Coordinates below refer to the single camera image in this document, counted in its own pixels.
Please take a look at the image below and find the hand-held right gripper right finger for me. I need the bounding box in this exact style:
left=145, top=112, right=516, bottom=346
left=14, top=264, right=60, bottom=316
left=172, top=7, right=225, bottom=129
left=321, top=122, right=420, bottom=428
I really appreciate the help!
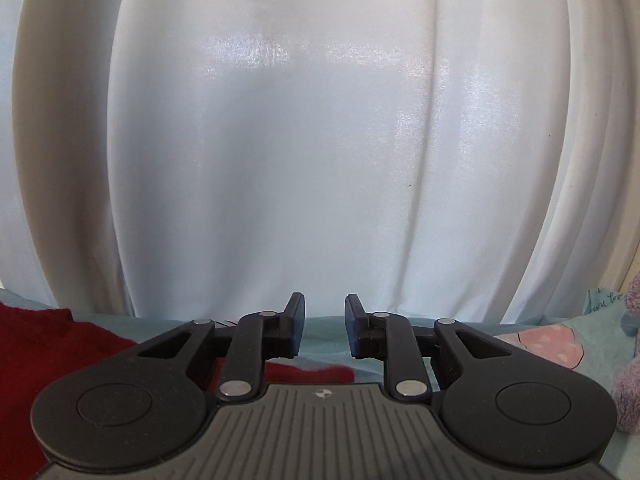
left=344, top=294, right=507, bottom=402

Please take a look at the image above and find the red knitted cardigan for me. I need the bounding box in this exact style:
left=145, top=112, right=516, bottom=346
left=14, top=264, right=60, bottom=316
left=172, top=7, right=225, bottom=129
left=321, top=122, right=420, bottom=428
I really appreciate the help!
left=0, top=301, right=353, bottom=480

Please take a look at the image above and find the white curtain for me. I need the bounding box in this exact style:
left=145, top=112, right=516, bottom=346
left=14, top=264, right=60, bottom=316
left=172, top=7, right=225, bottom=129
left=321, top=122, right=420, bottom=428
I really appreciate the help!
left=0, top=0, right=640, bottom=326

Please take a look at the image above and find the purple plush toy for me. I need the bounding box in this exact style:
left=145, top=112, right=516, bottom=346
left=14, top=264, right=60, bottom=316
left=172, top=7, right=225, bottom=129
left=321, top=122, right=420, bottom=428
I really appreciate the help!
left=612, top=272, right=640, bottom=433

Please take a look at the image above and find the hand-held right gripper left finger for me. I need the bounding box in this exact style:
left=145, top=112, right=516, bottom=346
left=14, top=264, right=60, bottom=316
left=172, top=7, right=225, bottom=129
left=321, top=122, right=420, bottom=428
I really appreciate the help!
left=137, top=291, right=307, bottom=402

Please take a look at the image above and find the light blue mushroom print bedsheet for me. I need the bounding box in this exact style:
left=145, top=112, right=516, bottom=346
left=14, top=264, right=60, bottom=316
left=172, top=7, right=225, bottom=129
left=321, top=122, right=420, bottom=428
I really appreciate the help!
left=0, top=286, right=640, bottom=480

